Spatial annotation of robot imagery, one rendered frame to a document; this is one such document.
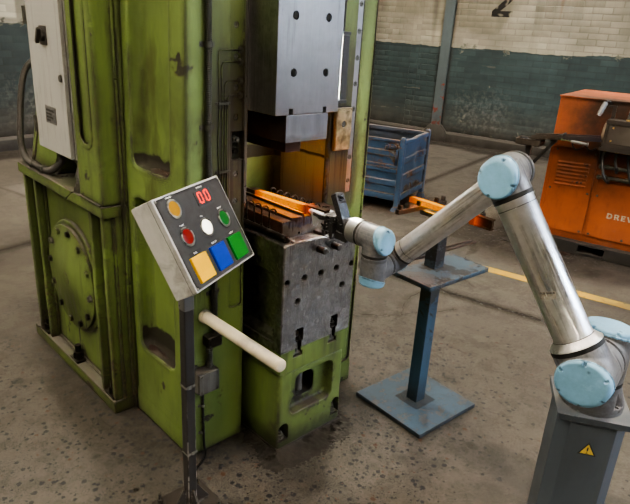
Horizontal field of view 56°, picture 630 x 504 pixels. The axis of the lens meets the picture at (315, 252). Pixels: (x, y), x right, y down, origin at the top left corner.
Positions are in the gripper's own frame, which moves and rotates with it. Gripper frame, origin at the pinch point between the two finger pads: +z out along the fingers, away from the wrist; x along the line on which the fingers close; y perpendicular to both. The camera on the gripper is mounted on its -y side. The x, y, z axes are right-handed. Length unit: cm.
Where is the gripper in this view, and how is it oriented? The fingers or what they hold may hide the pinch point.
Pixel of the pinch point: (313, 208)
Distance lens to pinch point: 221.9
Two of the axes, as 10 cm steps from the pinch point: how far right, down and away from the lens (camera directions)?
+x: 7.3, -2.1, 6.5
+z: -6.8, -3.0, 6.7
